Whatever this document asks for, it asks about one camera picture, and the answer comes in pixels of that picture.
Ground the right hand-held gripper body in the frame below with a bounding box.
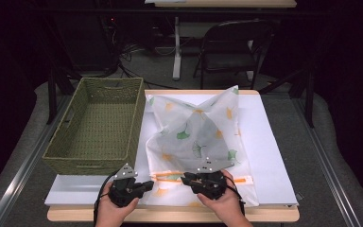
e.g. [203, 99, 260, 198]
[182, 157, 235, 201]

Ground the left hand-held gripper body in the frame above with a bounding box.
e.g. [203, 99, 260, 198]
[108, 163, 140, 208]

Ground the white leaf-print laundry bag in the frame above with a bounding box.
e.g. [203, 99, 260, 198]
[145, 84, 260, 207]

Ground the green woven basket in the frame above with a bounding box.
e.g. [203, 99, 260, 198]
[42, 77, 147, 176]

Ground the person's left hand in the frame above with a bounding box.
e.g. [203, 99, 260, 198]
[95, 183, 140, 227]

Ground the person's right hand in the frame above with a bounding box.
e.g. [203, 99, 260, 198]
[197, 169, 253, 227]

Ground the white board table top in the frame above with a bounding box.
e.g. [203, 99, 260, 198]
[43, 94, 299, 207]

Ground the white desk leg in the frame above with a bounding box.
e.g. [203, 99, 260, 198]
[172, 16, 182, 81]

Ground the black folding chair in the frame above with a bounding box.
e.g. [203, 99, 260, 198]
[192, 19, 273, 90]

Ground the angled black metal stand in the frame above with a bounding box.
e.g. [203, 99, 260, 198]
[258, 67, 316, 129]

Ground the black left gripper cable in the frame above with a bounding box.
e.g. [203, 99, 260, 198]
[93, 171, 117, 227]

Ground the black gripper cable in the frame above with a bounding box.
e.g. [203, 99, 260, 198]
[225, 174, 246, 217]
[93, 171, 117, 227]

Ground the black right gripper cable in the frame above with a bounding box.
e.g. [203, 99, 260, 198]
[225, 174, 246, 217]

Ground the metal floor rail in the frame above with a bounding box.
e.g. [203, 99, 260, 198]
[291, 97, 363, 227]
[0, 96, 72, 227]

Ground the bundle of floor cables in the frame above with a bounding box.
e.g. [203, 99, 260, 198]
[116, 44, 178, 91]

